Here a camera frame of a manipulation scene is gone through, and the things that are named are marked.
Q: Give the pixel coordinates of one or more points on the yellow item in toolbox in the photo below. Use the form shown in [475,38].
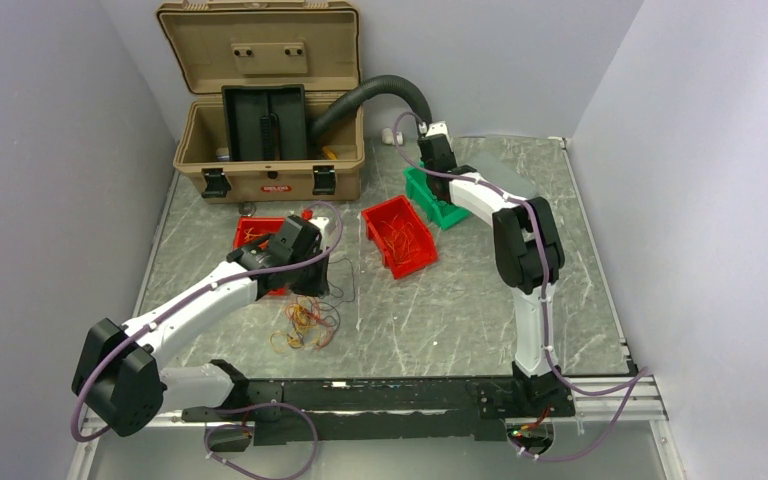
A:
[328,153]

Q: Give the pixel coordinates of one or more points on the black toolbox tray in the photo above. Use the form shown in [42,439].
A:
[266,123]

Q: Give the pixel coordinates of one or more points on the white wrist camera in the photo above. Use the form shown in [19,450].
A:
[326,226]
[438,128]

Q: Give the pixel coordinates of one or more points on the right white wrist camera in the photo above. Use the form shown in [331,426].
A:
[438,128]

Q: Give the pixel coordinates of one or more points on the green plastic bin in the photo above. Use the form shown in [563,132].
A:
[439,212]

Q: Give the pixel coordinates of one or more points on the red plastic bin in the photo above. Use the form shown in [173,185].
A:
[405,243]
[252,236]

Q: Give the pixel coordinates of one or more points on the grey plastic case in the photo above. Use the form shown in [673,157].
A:
[494,171]

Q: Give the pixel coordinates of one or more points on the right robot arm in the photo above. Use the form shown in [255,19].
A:
[528,256]

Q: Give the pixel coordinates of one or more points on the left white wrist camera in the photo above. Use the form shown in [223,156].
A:
[326,226]

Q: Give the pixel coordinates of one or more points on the right red plastic bin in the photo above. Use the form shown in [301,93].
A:
[405,243]

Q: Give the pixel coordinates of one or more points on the silver wrench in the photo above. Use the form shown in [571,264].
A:
[247,209]

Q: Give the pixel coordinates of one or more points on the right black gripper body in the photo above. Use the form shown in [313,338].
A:
[429,177]

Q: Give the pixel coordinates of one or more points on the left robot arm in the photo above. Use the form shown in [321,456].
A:
[123,373]

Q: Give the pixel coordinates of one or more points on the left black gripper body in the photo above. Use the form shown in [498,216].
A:
[308,280]

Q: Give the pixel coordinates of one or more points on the tan plastic toolbox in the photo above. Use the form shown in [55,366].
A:
[261,72]

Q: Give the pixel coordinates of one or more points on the left red plastic bin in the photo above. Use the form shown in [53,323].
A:
[252,236]

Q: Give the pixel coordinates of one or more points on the white pipe fitting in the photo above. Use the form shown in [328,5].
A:
[392,137]

